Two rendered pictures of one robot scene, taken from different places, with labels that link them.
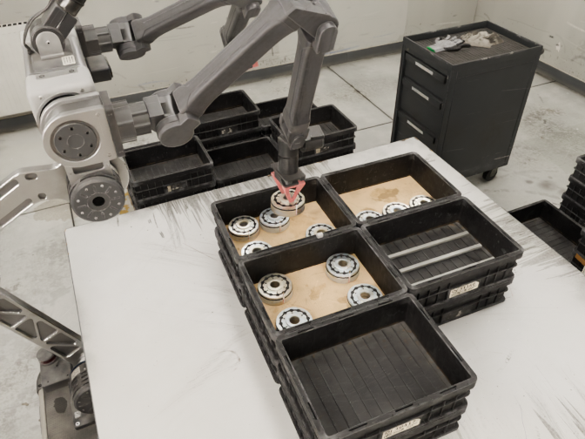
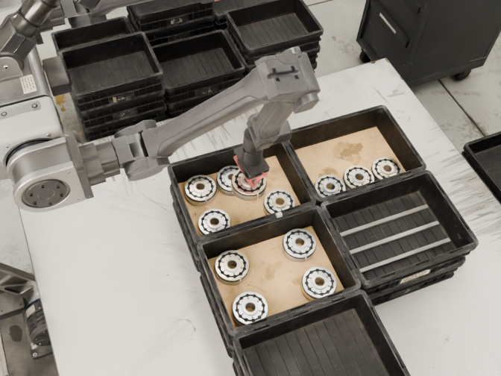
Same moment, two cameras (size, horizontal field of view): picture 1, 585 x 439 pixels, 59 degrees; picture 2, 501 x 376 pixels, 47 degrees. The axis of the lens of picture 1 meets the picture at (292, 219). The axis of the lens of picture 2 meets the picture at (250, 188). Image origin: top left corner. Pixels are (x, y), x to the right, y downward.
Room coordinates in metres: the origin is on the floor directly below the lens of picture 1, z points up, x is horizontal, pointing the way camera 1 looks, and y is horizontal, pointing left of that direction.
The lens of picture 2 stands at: (0.27, 0.07, 2.41)
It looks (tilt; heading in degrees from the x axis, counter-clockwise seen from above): 56 degrees down; 357
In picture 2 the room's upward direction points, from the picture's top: 5 degrees clockwise
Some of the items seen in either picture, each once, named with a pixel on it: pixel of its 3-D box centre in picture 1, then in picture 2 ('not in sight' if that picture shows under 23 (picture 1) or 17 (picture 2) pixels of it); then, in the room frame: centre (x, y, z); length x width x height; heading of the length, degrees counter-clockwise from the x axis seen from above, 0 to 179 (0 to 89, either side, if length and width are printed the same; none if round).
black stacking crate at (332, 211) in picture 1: (282, 228); (240, 194); (1.30, 0.03, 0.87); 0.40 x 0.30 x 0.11; 112
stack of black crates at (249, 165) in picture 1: (245, 183); (197, 83); (2.33, 0.25, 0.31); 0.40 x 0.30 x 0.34; 113
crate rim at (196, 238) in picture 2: (281, 216); (240, 185); (1.30, 0.03, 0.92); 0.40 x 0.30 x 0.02; 112
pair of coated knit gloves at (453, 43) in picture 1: (445, 43); not in sight; (2.84, -0.87, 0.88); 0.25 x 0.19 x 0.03; 113
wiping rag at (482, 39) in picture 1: (482, 37); not in sight; (2.91, -1.10, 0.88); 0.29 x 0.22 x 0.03; 113
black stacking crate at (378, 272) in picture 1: (319, 290); (276, 274); (1.02, -0.08, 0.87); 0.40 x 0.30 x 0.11; 112
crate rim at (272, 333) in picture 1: (320, 278); (277, 265); (1.02, -0.08, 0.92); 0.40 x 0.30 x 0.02; 112
